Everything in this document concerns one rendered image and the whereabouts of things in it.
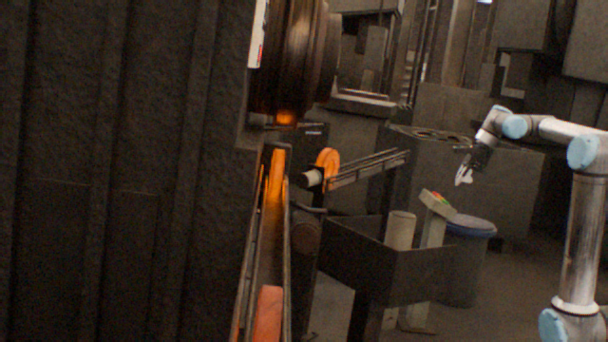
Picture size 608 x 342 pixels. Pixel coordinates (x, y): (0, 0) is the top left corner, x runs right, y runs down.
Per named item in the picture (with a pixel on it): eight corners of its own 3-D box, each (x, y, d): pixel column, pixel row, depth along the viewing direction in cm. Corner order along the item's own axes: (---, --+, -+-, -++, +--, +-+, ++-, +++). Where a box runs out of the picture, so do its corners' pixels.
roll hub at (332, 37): (313, 104, 179) (329, 8, 174) (310, 99, 206) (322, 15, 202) (332, 107, 179) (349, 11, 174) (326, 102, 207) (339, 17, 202)
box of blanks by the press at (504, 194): (398, 249, 403) (420, 133, 390) (351, 215, 480) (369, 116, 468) (524, 255, 437) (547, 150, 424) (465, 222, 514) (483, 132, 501)
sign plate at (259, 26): (247, 66, 143) (257, -10, 140) (252, 66, 169) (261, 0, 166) (256, 68, 144) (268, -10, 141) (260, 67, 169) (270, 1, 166)
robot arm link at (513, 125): (534, 117, 241) (519, 111, 253) (507, 116, 239) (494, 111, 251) (531, 140, 243) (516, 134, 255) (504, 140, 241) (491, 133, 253)
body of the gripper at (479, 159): (482, 175, 258) (496, 150, 256) (465, 165, 257) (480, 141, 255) (476, 172, 266) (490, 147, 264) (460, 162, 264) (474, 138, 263)
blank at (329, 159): (316, 194, 242) (324, 196, 241) (311, 163, 232) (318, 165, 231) (334, 169, 252) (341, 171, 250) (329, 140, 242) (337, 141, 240)
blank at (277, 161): (275, 156, 186) (286, 158, 186) (274, 142, 201) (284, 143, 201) (267, 203, 191) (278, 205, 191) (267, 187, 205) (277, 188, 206)
